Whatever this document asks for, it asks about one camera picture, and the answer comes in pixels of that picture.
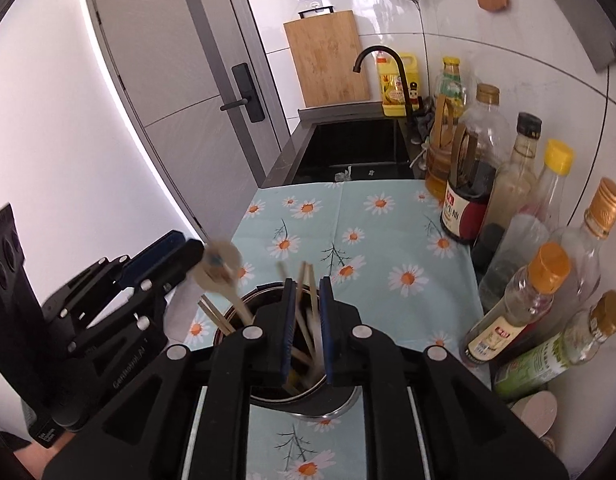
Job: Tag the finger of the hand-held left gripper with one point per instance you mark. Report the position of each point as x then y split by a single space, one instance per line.
183 260
153 255

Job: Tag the black cap bottle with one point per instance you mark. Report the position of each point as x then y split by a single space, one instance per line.
520 170

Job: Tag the black utensil holder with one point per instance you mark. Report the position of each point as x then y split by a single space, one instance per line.
260 302

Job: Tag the clear plastic bottle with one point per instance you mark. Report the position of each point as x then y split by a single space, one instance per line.
513 255

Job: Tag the beige wooden spoon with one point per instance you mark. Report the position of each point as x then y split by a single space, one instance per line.
220 262

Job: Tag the bamboo cutting board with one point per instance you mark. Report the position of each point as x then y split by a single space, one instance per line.
325 60

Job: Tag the dark dish rag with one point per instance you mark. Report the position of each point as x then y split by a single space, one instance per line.
424 117

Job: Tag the white crumpled plastic piece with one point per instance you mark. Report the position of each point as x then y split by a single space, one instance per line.
343 175

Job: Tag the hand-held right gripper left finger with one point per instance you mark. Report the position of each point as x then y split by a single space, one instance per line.
289 330

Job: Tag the gold cap clear bottle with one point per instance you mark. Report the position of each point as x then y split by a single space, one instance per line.
605 205

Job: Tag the person's left hand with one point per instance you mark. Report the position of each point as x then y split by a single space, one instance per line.
35 462

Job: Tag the beige lid jar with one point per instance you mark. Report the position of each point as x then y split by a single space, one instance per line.
535 410

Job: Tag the yellow oil jug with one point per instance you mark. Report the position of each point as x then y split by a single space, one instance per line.
390 90

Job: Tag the black sink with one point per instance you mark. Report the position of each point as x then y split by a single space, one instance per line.
353 145

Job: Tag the green label bottle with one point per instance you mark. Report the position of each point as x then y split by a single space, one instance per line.
533 370

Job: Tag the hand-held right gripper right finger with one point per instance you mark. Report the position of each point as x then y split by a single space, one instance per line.
327 330

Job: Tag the red label soy sauce bottle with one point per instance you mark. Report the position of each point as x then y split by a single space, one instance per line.
460 215

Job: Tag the golden oil bottle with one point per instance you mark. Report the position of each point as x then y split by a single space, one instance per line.
450 90

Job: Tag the yellow cap bottle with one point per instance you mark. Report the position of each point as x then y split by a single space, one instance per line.
558 157

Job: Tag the grey door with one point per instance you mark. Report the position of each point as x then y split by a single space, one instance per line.
163 60

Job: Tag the black faucet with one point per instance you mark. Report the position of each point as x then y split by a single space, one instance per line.
383 49

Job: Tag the orange cap bottle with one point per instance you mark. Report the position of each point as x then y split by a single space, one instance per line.
493 340

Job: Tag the floral tablecloth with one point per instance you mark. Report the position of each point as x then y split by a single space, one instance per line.
388 240

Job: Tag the black range hood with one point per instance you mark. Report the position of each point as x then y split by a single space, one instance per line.
588 10

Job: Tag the wooden chopstick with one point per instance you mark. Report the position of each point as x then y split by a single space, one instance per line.
218 311
303 285
313 300
213 317

